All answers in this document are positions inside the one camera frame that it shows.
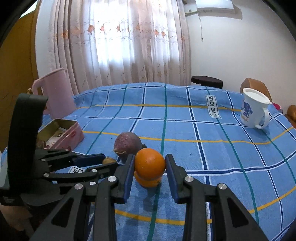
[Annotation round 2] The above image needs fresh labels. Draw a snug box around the hanging power cord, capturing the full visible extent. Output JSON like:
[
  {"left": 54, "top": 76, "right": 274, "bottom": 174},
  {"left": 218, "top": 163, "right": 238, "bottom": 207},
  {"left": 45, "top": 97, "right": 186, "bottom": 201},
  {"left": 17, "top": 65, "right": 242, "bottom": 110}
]
[{"left": 198, "top": 14, "right": 204, "bottom": 42}]

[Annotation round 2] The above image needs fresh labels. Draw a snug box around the orange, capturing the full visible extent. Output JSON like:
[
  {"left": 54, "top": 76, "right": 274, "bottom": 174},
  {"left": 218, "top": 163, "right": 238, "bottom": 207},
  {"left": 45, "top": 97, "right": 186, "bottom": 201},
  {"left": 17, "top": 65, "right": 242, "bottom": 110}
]
[
  {"left": 134, "top": 148, "right": 166, "bottom": 180},
  {"left": 134, "top": 171, "right": 162, "bottom": 188}
]

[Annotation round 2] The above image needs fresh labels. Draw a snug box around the pink rectangular tin box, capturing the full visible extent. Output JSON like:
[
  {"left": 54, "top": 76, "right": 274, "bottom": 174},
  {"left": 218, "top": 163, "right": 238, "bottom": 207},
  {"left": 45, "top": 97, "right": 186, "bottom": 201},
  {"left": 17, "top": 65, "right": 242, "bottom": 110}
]
[{"left": 36, "top": 119, "right": 85, "bottom": 150}]

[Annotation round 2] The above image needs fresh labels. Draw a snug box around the blue plaid tablecloth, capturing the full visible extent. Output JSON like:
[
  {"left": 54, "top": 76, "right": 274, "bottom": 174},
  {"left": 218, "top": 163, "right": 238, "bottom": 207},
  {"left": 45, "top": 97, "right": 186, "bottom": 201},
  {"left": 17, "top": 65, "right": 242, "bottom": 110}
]
[{"left": 0, "top": 82, "right": 296, "bottom": 241}]

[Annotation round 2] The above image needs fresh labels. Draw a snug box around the brown leather sofa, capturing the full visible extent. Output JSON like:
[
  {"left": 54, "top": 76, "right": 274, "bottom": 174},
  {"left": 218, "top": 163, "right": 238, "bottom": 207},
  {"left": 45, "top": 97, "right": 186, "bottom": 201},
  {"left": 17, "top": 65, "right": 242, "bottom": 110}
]
[{"left": 285, "top": 105, "right": 296, "bottom": 128}]

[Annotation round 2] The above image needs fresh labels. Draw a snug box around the sheer floral curtain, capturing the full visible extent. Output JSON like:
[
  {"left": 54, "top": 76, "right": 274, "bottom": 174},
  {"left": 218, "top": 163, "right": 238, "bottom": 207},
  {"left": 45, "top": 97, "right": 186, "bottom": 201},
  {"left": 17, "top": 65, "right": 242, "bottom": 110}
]
[{"left": 45, "top": 0, "right": 191, "bottom": 96}]

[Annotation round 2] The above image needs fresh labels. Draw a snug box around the printed paper booklet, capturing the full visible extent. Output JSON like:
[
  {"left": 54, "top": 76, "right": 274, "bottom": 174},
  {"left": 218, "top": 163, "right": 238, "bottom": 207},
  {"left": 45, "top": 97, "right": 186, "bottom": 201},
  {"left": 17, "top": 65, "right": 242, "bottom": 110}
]
[{"left": 46, "top": 127, "right": 70, "bottom": 149}]

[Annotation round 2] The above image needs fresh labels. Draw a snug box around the white mug with blue print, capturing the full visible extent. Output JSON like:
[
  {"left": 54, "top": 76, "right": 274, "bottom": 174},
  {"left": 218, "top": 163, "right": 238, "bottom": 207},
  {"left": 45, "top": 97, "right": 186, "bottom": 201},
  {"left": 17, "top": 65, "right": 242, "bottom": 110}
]
[{"left": 240, "top": 88, "right": 272, "bottom": 129}]

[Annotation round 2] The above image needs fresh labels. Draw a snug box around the wooden door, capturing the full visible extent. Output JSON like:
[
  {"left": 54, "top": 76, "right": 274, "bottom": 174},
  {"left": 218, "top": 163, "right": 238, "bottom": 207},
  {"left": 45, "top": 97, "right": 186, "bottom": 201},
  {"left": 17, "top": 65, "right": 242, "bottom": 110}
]
[{"left": 0, "top": 9, "right": 39, "bottom": 151}]

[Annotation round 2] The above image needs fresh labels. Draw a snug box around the smooth purple passion fruit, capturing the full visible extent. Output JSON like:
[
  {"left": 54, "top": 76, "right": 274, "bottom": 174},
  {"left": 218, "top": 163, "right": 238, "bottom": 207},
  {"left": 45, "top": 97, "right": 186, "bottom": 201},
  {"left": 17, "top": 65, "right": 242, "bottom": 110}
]
[{"left": 113, "top": 132, "right": 144, "bottom": 160}]

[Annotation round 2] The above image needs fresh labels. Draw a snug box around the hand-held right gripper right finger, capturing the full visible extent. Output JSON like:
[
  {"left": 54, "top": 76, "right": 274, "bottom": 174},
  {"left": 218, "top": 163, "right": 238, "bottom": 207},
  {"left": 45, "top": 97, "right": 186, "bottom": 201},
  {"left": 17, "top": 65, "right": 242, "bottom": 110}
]
[{"left": 165, "top": 153, "right": 270, "bottom": 241}]

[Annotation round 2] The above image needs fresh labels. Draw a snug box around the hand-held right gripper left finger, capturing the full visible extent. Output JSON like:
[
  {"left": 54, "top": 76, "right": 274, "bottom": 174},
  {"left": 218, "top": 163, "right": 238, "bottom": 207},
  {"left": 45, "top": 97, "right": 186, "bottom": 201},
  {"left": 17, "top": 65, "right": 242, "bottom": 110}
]
[{"left": 30, "top": 153, "right": 137, "bottom": 241}]

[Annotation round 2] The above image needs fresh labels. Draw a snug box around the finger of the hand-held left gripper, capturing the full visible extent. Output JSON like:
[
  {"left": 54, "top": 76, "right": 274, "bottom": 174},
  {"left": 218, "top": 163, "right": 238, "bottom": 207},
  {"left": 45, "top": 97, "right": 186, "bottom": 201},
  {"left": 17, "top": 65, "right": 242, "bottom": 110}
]
[
  {"left": 43, "top": 162, "right": 119, "bottom": 186},
  {"left": 36, "top": 148, "right": 106, "bottom": 172}
]

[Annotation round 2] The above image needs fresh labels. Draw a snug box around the dark round stool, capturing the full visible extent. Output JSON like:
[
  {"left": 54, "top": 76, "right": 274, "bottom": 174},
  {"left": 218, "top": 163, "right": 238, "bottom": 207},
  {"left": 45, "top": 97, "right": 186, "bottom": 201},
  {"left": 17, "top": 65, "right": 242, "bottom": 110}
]
[{"left": 191, "top": 75, "right": 223, "bottom": 89}]

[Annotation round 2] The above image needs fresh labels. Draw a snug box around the white air conditioner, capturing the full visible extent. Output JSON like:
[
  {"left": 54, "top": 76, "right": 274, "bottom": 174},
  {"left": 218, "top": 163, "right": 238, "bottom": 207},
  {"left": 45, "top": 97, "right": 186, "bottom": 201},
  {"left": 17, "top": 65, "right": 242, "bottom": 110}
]
[{"left": 195, "top": 0, "right": 243, "bottom": 15}]

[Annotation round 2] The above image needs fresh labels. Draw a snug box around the pink plastic jug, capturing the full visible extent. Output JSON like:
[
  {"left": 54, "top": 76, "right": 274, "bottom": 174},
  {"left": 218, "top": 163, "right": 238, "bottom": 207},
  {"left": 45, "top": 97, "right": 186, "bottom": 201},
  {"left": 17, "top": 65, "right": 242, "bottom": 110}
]
[{"left": 32, "top": 68, "right": 76, "bottom": 118}]

